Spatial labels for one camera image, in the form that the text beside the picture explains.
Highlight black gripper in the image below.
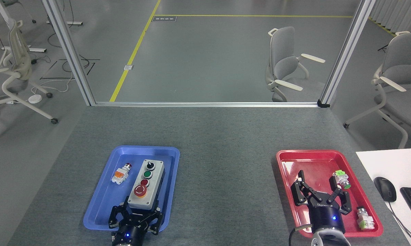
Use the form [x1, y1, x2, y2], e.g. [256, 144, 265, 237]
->
[109, 203, 164, 246]
[291, 170, 353, 234]

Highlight grey control box with buttons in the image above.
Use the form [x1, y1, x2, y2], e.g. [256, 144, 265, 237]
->
[128, 159, 165, 210]

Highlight red push button orange base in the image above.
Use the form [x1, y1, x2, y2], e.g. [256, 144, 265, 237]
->
[110, 163, 132, 185]

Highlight silver push button green base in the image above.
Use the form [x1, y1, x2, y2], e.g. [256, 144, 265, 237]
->
[356, 206, 376, 230]

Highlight blue plastic tray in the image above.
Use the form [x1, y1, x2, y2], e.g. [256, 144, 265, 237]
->
[83, 146, 180, 233]

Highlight red plastic tray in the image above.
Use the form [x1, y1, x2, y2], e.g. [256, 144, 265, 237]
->
[276, 149, 384, 238]

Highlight black computer mouse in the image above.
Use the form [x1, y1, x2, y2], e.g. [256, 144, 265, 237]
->
[374, 177, 397, 203]

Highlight white side desk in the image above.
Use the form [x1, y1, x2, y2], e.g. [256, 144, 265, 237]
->
[355, 148, 411, 246]

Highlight grey office chair white armrests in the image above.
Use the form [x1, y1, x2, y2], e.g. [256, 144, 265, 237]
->
[265, 27, 326, 102]
[343, 31, 411, 149]

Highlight white mesh office chair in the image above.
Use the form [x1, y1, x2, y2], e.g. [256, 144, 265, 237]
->
[0, 19, 59, 142]

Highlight white desk foot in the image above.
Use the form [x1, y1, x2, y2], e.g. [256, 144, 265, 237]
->
[2, 47, 47, 53]
[47, 20, 83, 26]

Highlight white ribbed curtain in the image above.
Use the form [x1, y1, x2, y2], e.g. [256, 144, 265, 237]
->
[368, 0, 411, 33]

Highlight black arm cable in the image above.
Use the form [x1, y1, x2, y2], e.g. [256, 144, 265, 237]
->
[288, 225, 314, 246]

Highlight black mouse cable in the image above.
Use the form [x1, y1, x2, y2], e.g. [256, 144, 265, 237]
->
[388, 202, 411, 246]

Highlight silver aluminium frame rail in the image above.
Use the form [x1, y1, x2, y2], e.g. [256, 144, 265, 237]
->
[91, 101, 324, 108]

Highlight silver aluminium frame post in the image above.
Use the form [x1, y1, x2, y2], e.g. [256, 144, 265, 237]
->
[317, 0, 377, 108]
[41, 0, 96, 106]

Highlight white floor cable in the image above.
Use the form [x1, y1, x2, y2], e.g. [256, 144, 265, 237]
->
[31, 77, 75, 95]

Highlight black floor cable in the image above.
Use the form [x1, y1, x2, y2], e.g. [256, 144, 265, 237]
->
[48, 32, 101, 74]

